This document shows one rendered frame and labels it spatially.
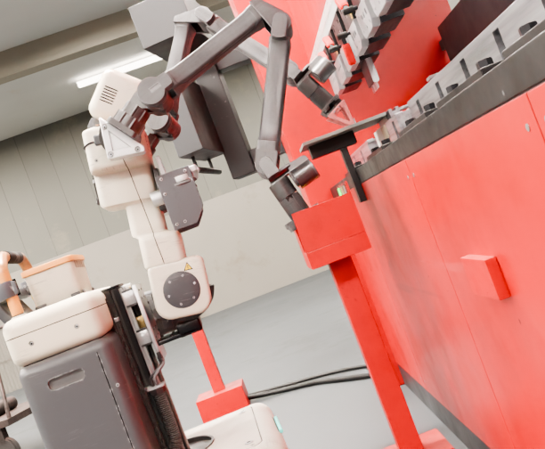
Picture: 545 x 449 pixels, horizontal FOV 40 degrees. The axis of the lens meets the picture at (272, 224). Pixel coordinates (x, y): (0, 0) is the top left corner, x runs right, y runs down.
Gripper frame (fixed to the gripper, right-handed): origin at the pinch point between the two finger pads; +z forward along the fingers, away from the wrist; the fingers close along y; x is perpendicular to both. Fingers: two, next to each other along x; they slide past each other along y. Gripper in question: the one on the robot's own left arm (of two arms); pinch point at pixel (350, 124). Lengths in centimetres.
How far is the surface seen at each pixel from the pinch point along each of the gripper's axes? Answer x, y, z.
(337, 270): 37, -36, 24
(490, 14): -63, 22, 10
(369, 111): -24, 84, 1
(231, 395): 116, 153, 44
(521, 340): 27, -108, 47
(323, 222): 31, -43, 12
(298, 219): 34, -43, 7
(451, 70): -5, -86, 10
